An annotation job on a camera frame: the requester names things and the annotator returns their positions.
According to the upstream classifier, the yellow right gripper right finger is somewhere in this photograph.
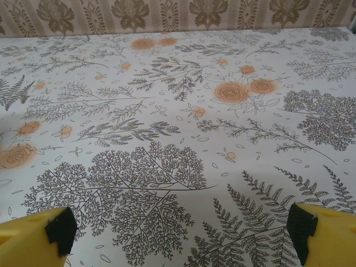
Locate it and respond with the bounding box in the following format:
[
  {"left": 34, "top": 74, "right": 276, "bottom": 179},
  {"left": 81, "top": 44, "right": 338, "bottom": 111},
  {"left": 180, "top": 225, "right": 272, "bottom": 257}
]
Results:
[{"left": 288, "top": 202, "right": 356, "bottom": 267}]

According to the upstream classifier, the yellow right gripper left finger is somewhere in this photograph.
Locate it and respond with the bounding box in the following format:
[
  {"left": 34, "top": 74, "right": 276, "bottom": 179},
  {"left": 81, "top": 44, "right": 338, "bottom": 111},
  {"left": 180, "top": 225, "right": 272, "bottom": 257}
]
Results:
[{"left": 0, "top": 206, "right": 78, "bottom": 267}]

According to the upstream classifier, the floral patterned table cover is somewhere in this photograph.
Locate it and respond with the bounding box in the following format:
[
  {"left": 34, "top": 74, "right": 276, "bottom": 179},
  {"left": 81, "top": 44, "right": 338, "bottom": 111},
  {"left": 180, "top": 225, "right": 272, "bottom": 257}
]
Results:
[{"left": 0, "top": 26, "right": 356, "bottom": 267}]

